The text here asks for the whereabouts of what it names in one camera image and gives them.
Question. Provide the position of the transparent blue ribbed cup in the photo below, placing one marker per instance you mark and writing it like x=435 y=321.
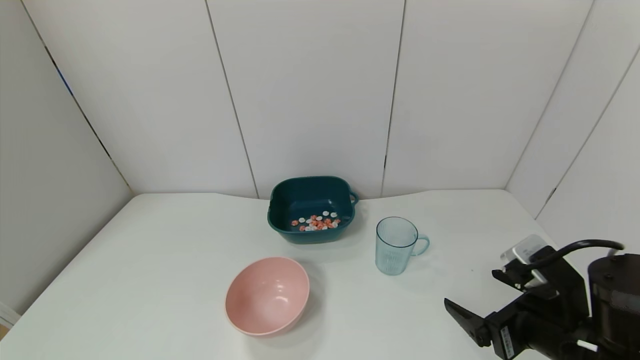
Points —
x=395 y=250

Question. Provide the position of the pink and white solid pieces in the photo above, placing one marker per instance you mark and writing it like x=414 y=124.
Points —
x=315 y=224

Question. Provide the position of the pink round bowl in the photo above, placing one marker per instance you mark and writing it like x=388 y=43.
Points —
x=265 y=297

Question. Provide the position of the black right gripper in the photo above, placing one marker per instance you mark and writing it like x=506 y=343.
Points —
x=502 y=331

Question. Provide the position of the dark teal square basin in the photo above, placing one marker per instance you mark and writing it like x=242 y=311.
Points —
x=300 y=235

